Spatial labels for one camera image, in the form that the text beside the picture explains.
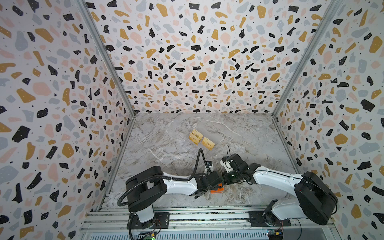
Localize left aluminium corner post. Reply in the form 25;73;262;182
75;0;135;119

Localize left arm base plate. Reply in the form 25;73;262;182
127;212;170;230

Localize gold card back right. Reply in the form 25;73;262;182
202;137;215;151

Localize orange card holder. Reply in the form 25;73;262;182
210;183;224;194

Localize gold card back left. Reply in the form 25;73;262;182
192;129;204;140

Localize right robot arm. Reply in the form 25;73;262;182
221;154;338;227

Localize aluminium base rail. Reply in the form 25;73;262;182
77;206;341;240

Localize right aluminium corner post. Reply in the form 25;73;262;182
272;0;343;119

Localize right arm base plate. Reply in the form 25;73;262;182
248;211;291;227

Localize aluminium corner post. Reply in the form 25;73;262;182
272;0;343;119
75;0;135;119

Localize left black corrugated cable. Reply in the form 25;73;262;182
116;148;209;207

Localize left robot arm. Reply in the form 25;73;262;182
117;166;223;224

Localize gold card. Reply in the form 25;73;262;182
189;133;201;145
202;137;215;151
192;129;204;140

